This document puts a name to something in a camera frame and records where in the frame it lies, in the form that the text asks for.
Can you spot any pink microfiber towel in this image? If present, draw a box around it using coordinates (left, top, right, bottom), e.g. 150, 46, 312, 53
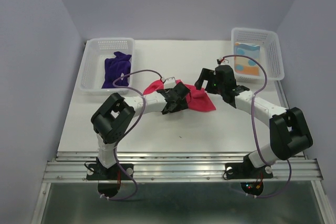
143, 80, 216, 112

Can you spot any blue dotted striped towel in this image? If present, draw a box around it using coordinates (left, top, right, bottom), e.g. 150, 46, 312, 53
234, 42, 260, 76

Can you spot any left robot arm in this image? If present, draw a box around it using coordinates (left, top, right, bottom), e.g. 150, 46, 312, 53
91, 82, 191, 179

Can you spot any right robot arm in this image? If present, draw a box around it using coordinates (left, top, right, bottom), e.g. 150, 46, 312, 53
195, 65, 313, 177

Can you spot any white right plastic basket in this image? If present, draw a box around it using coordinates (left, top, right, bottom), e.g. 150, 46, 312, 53
231, 28, 285, 82

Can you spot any white plastic basket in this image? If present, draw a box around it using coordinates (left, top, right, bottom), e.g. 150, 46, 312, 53
78, 38, 135, 95
231, 28, 285, 82

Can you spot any purple towel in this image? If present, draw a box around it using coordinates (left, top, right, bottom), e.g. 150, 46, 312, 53
102, 51, 132, 89

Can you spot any white left plastic basket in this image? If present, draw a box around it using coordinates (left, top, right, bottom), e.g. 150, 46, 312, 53
78, 38, 135, 95

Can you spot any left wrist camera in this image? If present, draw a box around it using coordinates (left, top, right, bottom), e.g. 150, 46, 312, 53
161, 77, 176, 89

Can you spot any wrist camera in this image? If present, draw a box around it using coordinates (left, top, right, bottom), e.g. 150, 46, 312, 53
216, 58, 229, 65
161, 77, 176, 89

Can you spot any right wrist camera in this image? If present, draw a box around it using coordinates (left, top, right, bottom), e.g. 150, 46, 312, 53
216, 58, 229, 65

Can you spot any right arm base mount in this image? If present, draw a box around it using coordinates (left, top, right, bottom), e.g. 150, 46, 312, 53
223, 155, 274, 180

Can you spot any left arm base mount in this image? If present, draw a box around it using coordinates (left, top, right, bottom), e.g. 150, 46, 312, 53
84, 162, 131, 181

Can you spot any aluminium rail frame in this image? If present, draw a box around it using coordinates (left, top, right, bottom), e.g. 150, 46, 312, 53
32, 83, 335, 223

